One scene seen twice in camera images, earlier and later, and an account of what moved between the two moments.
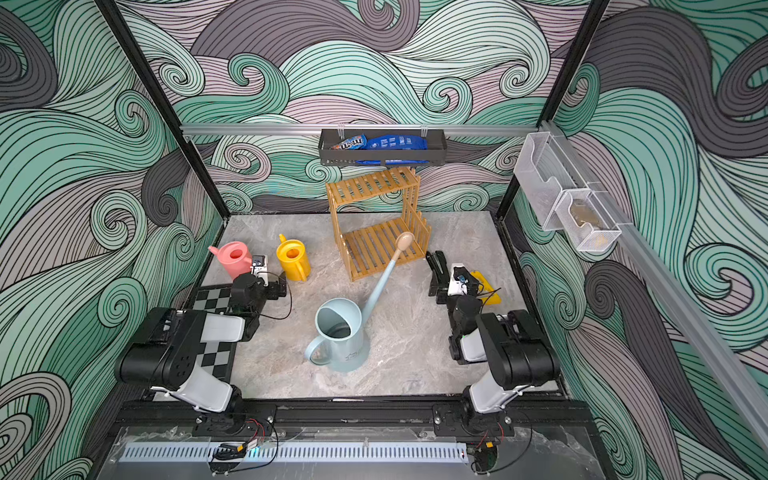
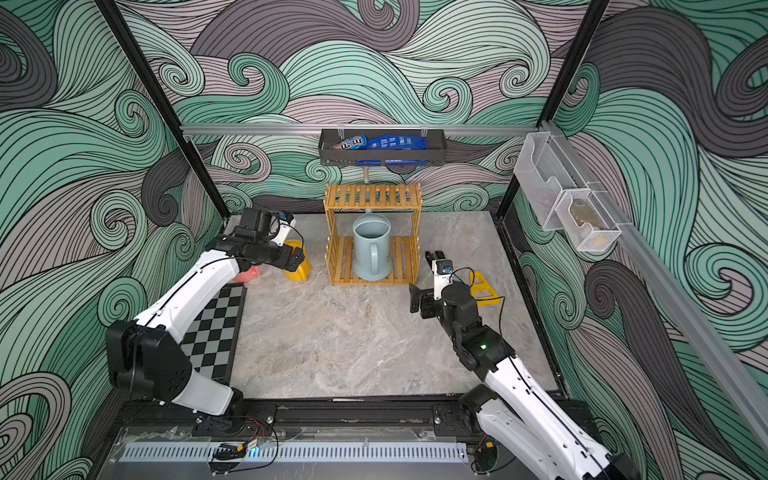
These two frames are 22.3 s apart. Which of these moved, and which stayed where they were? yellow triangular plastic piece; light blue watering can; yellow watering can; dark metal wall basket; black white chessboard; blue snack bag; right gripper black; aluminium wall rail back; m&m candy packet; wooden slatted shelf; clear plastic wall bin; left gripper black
Moved: left gripper black; wooden slatted shelf; right gripper black; light blue watering can
Stayed: black white chessboard; aluminium wall rail back; blue snack bag; clear plastic wall bin; dark metal wall basket; yellow triangular plastic piece; m&m candy packet; yellow watering can
